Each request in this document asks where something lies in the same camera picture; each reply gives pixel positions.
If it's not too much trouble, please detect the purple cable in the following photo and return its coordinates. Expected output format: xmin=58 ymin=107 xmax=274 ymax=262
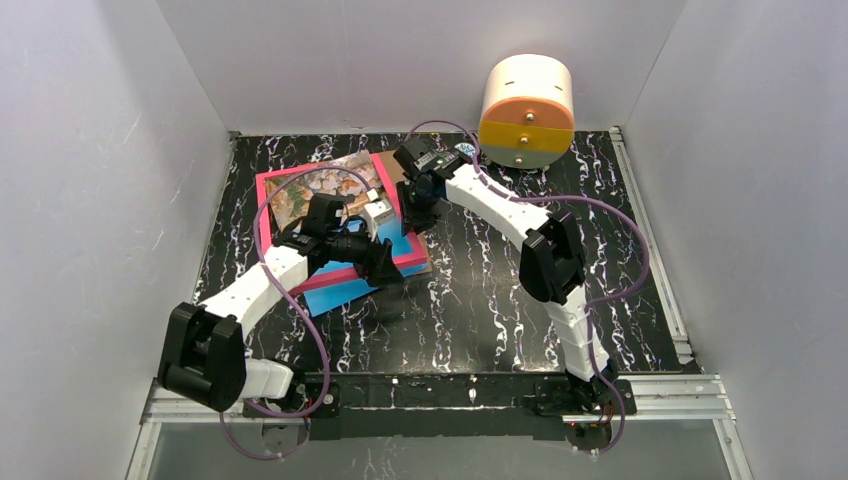
xmin=218 ymin=164 xmax=380 ymax=462
xmin=405 ymin=119 xmax=653 ymax=454

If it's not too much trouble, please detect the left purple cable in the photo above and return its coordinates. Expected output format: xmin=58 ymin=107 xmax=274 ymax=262
xmin=218 ymin=164 xmax=380 ymax=462

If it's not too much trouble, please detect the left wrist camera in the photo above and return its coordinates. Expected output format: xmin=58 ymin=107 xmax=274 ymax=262
xmin=361 ymin=189 xmax=395 ymax=240

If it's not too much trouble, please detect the brown cardboard backing board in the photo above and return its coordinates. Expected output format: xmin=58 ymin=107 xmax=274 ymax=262
xmin=372 ymin=150 xmax=432 ymax=275

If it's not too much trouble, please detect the round cream drawer cabinet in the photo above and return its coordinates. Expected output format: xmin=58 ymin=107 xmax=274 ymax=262
xmin=478 ymin=53 xmax=576 ymax=170

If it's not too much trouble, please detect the small blue white jar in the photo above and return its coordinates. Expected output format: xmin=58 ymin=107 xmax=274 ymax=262
xmin=454 ymin=142 xmax=477 ymax=158

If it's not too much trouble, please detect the beach landscape photo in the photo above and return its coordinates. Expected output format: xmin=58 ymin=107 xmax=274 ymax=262
xmin=256 ymin=150 xmax=430 ymax=316

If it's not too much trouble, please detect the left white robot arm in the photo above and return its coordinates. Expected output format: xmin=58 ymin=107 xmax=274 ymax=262
xmin=157 ymin=190 xmax=403 ymax=412

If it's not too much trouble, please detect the pink photo frame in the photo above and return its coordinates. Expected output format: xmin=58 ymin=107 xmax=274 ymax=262
xmin=255 ymin=150 xmax=412 ymax=295

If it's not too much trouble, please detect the aluminium right side rail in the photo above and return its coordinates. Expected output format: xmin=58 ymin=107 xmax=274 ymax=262
xmin=609 ymin=125 xmax=695 ymax=365

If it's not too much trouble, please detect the aluminium rail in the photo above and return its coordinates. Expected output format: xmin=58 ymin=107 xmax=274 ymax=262
xmin=126 ymin=374 xmax=753 ymax=479
xmin=609 ymin=125 xmax=695 ymax=365

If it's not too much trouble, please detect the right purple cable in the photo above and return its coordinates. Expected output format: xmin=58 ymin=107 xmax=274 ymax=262
xmin=405 ymin=119 xmax=653 ymax=454

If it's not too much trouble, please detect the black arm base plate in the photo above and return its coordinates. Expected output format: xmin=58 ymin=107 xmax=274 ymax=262
xmin=244 ymin=372 xmax=637 ymax=448

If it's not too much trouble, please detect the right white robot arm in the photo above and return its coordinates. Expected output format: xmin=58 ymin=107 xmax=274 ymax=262
xmin=393 ymin=138 xmax=616 ymax=394

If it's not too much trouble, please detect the aluminium front rail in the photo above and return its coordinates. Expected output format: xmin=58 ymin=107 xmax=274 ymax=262
xmin=126 ymin=374 xmax=753 ymax=479

